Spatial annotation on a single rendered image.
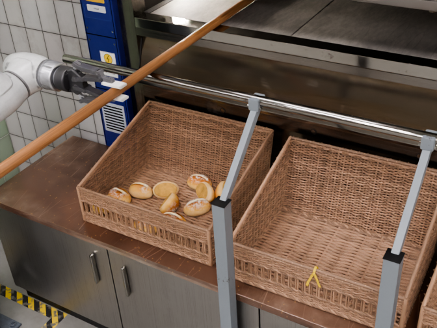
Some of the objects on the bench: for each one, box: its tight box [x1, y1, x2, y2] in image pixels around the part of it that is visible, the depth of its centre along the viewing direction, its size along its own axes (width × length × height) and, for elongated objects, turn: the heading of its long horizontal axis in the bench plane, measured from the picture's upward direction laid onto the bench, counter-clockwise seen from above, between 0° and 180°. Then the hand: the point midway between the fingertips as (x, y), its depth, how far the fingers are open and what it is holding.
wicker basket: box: [76, 100, 274, 266], centre depth 223 cm, size 49×56×28 cm
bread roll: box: [129, 182, 153, 199], centre depth 234 cm, size 10×7×6 cm
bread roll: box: [153, 181, 179, 199], centre depth 233 cm, size 6×10×7 cm
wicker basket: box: [233, 136, 437, 328], centre depth 195 cm, size 49×56×28 cm
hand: (115, 90), depth 175 cm, fingers closed on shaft, 3 cm apart
